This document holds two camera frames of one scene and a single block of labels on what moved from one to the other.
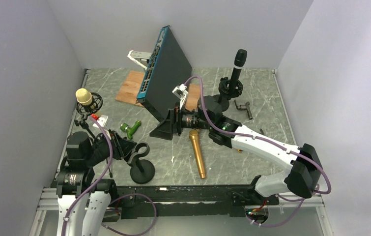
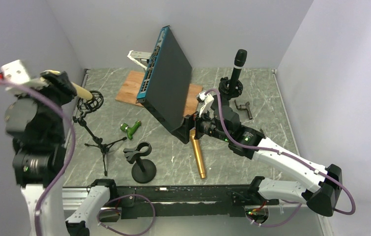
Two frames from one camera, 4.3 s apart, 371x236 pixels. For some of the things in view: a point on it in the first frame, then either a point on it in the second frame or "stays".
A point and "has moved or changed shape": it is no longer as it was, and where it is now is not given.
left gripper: x=121 y=147 to x=65 y=89
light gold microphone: x=83 y=96 has moved or changed shape
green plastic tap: x=130 y=131 stays
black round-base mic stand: x=142 y=171 stays
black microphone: x=240 y=59 stays
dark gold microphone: x=195 y=134 stays
